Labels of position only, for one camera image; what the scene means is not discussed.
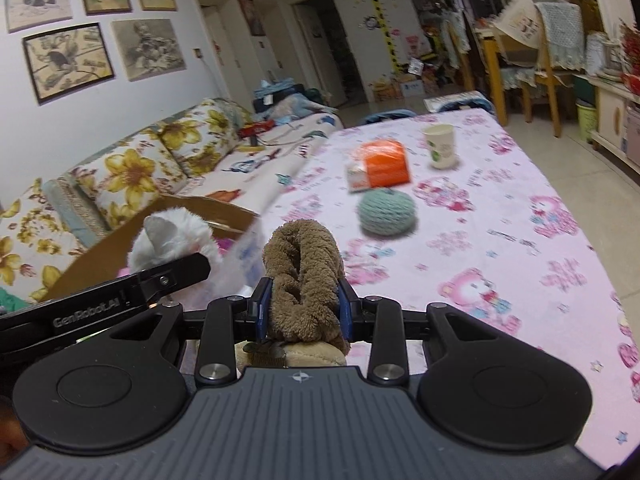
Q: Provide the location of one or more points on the pink printed tablecloth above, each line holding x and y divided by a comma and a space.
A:
500, 240

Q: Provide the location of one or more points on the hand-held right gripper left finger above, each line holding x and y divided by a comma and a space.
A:
264, 310

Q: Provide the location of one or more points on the green waste bin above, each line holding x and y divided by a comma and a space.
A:
586, 121

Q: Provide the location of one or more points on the cardboard boxes on floor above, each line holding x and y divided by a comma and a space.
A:
400, 90

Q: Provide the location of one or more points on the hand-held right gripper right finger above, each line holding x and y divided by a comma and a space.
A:
346, 312

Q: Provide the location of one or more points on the yellow floral cushion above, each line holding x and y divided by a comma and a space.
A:
30, 245
200, 135
130, 180

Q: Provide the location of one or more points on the light blue lace cushion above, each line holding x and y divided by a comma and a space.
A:
75, 210

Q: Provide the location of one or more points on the pencil sketch picture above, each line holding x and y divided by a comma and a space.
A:
148, 50

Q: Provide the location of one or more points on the white interior door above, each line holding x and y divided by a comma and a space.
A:
312, 60

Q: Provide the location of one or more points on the black framed cartoon picture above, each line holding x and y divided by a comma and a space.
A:
67, 62

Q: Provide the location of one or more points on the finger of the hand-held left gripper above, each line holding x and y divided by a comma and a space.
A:
175, 275

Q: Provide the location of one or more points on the brown plush toy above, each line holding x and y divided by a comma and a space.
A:
302, 270

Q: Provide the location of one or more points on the black suitcase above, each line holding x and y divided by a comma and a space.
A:
270, 105

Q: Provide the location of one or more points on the beige printed tote bag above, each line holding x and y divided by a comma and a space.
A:
520, 20

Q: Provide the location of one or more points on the white fluffy plush toy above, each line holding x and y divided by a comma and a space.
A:
170, 235

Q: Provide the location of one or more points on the wooden chair with lace cover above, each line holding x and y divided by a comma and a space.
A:
560, 35

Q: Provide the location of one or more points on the sofa with cartoon cover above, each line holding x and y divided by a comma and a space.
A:
280, 160

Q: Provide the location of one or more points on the orange tissue pack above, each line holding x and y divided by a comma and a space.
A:
385, 162

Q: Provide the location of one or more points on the teal yarn ball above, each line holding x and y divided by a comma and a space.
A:
387, 212

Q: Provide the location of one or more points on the framed picture beside door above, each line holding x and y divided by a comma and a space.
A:
251, 16

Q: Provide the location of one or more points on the black remote control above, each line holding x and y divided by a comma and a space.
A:
255, 140

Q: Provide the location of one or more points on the white paper cup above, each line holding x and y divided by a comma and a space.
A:
441, 147

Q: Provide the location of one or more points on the wooden chair with white cloth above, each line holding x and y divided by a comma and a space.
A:
457, 45

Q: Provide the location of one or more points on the white plastic bag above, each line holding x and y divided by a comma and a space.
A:
414, 45

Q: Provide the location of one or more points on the red box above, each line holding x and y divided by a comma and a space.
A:
256, 130

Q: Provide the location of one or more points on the giraffe height chart sticker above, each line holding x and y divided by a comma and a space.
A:
380, 15

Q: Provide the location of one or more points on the blue blanket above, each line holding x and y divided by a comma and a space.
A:
305, 107

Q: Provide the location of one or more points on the wooden dining table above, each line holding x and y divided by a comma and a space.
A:
492, 75

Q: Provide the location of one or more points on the blue chair back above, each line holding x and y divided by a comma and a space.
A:
390, 116
462, 104

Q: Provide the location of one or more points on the brown cardboard box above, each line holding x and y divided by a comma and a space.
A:
120, 247

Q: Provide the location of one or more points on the cream side cabinet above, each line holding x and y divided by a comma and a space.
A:
612, 120

